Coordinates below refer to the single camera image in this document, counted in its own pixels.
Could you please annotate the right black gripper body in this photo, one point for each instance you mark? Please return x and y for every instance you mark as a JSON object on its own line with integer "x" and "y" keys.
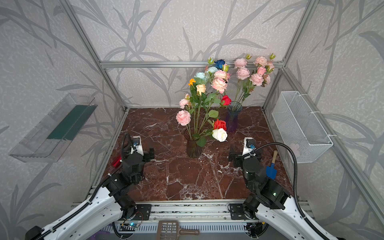
{"x": 235, "y": 157}

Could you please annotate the blue rose stem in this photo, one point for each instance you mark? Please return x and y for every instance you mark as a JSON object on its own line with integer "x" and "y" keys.
{"x": 219, "y": 64}

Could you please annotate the dark red glass vase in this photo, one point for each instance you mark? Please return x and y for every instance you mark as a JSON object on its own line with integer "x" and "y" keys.
{"x": 193, "y": 150}

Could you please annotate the orange rose stem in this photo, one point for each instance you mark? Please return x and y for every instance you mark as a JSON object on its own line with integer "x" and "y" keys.
{"x": 191, "y": 82}

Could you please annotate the white pink-edged rose stem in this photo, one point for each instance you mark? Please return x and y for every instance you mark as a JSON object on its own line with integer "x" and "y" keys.
{"x": 265, "y": 62}

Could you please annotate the pink rose bud stem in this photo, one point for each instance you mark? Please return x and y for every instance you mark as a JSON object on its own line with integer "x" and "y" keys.
{"x": 261, "y": 71}

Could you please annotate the light pink rose stem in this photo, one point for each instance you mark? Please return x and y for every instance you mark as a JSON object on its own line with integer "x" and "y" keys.
{"x": 184, "y": 116}

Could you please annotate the large white rose stem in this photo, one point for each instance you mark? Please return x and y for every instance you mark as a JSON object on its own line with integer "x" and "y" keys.
{"x": 218, "y": 135}

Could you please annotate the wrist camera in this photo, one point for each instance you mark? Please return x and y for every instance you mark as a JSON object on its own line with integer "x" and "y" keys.
{"x": 136, "y": 146}
{"x": 249, "y": 146}

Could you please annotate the pink-edged rose spray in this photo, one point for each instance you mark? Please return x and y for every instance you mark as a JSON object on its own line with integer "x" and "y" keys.
{"x": 215, "y": 88}

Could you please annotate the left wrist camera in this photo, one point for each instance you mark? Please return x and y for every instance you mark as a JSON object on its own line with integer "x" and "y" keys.
{"x": 136, "y": 146}

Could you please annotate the blue scoop brush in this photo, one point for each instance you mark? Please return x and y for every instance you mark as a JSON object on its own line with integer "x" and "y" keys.
{"x": 270, "y": 170}

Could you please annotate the small red rose spray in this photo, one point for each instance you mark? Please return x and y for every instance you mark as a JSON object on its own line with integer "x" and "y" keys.
{"x": 218, "y": 124}

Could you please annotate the purple glass vase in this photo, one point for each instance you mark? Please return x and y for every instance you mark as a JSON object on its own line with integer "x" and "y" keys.
{"x": 233, "y": 111}

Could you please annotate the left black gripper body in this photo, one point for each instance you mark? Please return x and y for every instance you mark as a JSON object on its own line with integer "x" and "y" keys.
{"x": 150, "y": 154}

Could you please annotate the pale pink peony stem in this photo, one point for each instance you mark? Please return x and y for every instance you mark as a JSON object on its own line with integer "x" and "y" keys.
{"x": 242, "y": 74}
{"x": 255, "y": 80}

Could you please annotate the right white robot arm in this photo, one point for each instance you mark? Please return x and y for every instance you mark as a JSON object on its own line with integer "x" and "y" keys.
{"x": 271, "y": 203}

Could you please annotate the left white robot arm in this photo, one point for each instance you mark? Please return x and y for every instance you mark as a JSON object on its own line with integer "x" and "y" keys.
{"x": 107, "y": 204}

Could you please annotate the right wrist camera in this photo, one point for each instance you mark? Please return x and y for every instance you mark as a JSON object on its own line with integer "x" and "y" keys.
{"x": 249, "y": 146}

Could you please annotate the pale blue flower stem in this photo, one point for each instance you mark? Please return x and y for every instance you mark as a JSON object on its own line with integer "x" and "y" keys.
{"x": 207, "y": 73}

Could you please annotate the clear plastic tray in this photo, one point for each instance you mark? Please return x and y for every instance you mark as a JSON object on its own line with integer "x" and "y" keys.
{"x": 49, "y": 139}

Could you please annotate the white wire basket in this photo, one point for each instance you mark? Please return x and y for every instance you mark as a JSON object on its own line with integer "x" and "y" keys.
{"x": 300, "y": 128}

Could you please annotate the brown plastic scoop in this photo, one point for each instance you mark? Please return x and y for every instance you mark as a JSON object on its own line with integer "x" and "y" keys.
{"x": 170, "y": 230}

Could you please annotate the red handheld tool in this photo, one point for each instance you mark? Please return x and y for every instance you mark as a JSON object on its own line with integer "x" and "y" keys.
{"x": 116, "y": 162}

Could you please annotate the single red rose stem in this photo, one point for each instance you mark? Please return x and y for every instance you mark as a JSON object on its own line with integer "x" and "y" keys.
{"x": 223, "y": 101}

